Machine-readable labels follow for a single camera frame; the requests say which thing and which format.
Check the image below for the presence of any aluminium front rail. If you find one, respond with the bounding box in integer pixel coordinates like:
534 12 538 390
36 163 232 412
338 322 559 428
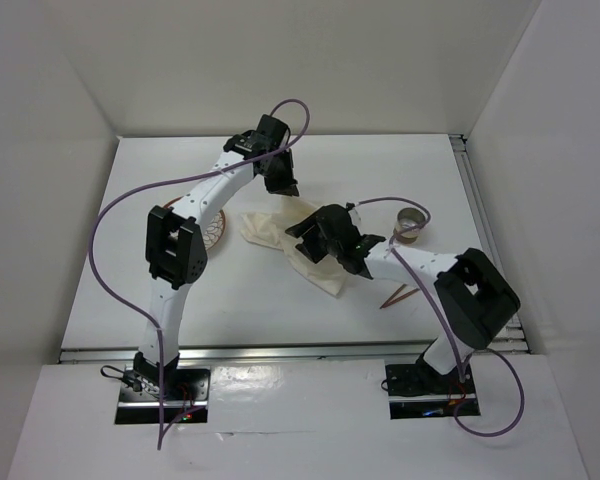
57 339 531 365

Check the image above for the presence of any aluminium side rail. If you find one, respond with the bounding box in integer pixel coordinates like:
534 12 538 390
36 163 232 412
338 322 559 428
448 134 530 354

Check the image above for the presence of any floral plate with orange rim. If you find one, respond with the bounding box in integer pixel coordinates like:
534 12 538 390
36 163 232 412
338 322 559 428
163 197 227 251

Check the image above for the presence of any cream cloth napkin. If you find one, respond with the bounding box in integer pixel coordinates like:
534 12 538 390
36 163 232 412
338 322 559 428
240 197 347 297

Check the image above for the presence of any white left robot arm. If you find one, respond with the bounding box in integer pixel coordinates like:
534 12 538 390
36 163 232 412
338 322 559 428
133 114 299 399

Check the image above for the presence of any copper knife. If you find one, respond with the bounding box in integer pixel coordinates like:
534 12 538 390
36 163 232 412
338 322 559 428
386 288 420 308

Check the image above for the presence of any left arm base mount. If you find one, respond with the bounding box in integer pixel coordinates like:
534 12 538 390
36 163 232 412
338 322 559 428
99 363 212 426

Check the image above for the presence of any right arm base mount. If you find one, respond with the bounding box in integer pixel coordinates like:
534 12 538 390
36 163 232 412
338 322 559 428
380 364 481 420

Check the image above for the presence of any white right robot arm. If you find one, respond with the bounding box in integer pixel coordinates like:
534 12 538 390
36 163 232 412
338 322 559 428
285 204 521 397

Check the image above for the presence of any steel cup with cork base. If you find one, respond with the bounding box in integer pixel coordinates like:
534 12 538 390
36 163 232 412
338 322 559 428
393 207 428 245

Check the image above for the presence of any copper fork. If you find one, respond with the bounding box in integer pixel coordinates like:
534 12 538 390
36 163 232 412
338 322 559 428
379 284 406 309

